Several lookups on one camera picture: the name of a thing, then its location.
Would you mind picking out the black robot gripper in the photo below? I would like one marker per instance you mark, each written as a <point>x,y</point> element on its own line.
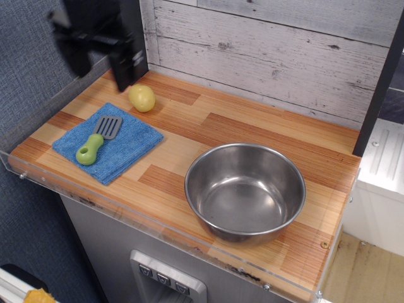
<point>83,26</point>

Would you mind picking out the grey spatula green handle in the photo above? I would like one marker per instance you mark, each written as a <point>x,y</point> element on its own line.
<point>106,128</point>

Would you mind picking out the yellow toy potato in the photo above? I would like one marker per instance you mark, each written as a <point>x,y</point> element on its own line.
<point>141,97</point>

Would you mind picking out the blue folded cloth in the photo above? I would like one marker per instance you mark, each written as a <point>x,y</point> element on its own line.
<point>134,139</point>

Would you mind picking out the clear acrylic table guard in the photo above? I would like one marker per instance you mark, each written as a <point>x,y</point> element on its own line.
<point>192,119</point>

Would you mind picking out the stainless steel bowl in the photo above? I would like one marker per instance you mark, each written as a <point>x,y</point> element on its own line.
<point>244,193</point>

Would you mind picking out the grey toy fridge cabinet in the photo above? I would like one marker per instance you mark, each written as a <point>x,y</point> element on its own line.
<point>108,243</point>

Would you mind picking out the silver dispenser button panel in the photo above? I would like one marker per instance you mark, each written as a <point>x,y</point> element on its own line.
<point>159,282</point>

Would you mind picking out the yellow object bottom left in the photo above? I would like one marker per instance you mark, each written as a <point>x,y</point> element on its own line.
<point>38,296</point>

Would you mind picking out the white toy sink unit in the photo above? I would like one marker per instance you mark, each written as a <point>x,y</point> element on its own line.
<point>374,211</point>

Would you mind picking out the dark left shelf post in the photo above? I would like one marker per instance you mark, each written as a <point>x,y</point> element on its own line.
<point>131,17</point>

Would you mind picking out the dark shelf post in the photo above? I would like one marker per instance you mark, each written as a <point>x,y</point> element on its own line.
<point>131,17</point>
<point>381,89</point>

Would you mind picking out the dark right shelf post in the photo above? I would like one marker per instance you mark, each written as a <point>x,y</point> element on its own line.
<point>381,89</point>

